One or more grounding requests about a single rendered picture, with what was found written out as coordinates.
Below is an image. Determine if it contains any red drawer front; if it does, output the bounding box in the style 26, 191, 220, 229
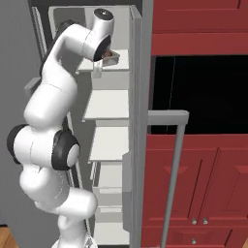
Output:
140, 227, 234, 248
225, 227, 248, 248

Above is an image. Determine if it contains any white freezer drawer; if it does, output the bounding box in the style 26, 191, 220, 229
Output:
91, 161, 124, 207
92, 206, 131, 247

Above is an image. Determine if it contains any red wall cupboard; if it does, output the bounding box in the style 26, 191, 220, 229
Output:
150, 0, 248, 58

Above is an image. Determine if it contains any grey freezer door handle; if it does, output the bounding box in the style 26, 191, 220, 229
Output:
146, 109, 191, 248

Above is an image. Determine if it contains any grey fridge door handle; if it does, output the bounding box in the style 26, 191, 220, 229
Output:
23, 77, 43, 99

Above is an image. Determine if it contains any grey freezer door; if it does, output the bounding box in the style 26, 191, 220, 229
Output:
121, 0, 154, 248

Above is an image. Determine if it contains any grey fridge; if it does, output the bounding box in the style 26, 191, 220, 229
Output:
27, 0, 144, 248

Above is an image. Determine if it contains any grey fridge door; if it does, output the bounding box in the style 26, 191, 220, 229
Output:
0, 0, 45, 227

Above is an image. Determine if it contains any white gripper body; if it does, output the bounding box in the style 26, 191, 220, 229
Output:
92, 60, 105, 78

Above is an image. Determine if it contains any red cupboard door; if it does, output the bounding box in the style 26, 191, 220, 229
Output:
142, 146, 221, 227
196, 146, 248, 227

